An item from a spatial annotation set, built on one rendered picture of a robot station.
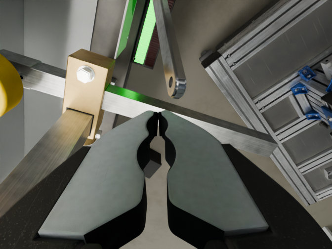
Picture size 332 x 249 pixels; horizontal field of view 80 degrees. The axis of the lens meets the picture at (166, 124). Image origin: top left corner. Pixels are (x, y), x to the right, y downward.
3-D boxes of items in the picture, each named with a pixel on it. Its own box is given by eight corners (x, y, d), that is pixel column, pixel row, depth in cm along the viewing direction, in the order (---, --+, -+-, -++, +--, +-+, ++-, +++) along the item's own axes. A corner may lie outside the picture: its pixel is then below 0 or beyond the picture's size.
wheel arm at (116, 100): (269, 131, 36) (281, 145, 33) (258, 145, 38) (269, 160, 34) (7, 47, 28) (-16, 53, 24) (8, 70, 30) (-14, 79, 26)
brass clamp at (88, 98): (119, 61, 29) (112, 70, 25) (103, 133, 36) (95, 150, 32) (76, 46, 28) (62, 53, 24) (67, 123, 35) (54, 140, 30)
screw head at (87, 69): (96, 68, 25) (93, 71, 24) (93, 83, 26) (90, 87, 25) (79, 62, 25) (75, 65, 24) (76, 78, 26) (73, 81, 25)
